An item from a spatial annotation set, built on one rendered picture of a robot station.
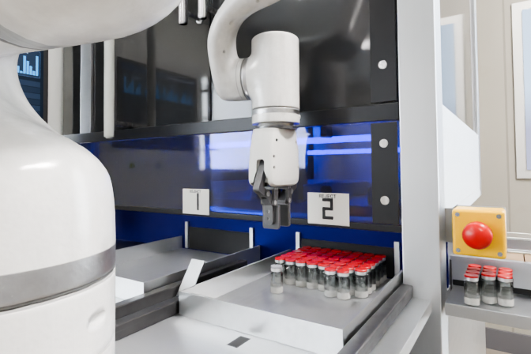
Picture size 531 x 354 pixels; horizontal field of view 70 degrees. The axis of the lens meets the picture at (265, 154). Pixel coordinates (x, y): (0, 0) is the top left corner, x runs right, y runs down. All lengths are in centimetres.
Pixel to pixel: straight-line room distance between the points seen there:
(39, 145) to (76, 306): 7
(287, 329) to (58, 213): 38
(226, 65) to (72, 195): 52
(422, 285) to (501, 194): 201
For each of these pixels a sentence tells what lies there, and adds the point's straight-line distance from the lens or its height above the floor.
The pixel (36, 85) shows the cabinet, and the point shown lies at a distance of 125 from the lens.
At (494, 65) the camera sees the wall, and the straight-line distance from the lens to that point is 275.
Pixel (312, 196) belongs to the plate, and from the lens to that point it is 75.
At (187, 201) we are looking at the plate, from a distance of 95.
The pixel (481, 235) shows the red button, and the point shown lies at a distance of 65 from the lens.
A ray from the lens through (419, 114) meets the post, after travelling 69.
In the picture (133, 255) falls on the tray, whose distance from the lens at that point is 99.
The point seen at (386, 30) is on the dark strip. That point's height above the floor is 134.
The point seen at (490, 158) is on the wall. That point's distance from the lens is 269.
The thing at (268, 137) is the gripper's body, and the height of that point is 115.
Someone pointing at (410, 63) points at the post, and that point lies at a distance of 71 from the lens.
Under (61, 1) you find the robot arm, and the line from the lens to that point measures 19.
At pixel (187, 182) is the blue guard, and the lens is 95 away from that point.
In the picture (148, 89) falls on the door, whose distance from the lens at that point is 109.
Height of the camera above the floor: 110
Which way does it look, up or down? 2 degrees up
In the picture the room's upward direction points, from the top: 1 degrees counter-clockwise
